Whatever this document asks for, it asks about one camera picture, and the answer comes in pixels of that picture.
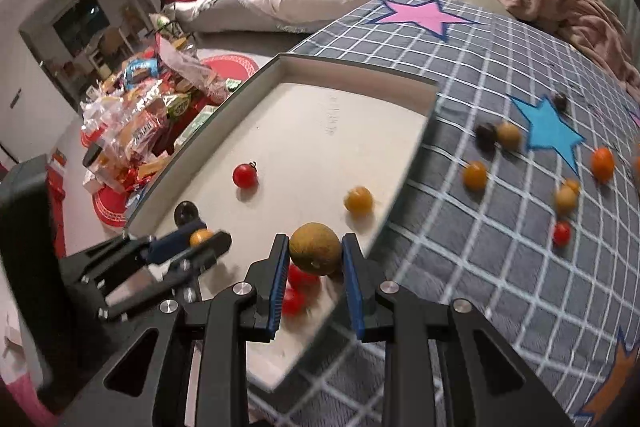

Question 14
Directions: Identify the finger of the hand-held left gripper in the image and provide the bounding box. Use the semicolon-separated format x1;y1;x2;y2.
97;231;232;323
62;221;209;283

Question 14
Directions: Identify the pink blanket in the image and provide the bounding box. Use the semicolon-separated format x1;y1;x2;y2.
487;0;640;100

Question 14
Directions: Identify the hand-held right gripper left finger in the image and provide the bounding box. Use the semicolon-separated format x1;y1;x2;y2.
60;233;292;427

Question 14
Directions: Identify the grey grid star tablecloth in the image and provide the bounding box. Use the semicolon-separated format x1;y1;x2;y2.
245;0;640;427

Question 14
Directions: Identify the brown longan fruit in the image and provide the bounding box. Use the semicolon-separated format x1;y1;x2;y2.
288;222;343;277
496;122;523;150
554;187;578;215

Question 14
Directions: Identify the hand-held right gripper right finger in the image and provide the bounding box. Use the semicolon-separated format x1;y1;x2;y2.
341;233;572;427

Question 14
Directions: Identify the green rimmed white tray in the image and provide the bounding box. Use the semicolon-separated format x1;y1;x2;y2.
122;53;439;394

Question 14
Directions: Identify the pile of snack packets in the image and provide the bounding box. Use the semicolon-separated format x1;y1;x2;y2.
80;34;247;194

